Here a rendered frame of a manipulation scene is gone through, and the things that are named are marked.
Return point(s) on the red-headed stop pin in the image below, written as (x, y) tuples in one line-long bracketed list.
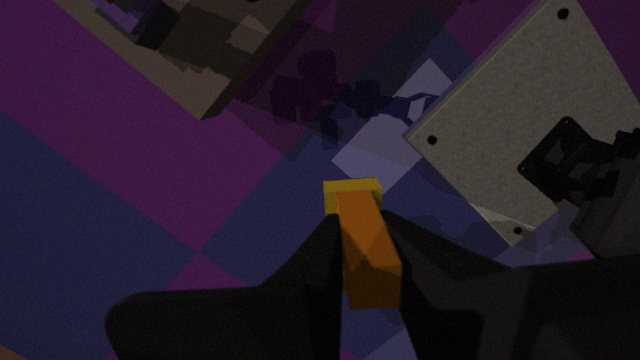
[(125, 4)]

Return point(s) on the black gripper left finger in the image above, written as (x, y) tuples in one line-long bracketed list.
[(295, 314)]

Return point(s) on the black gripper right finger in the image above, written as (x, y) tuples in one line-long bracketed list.
[(459, 305)]

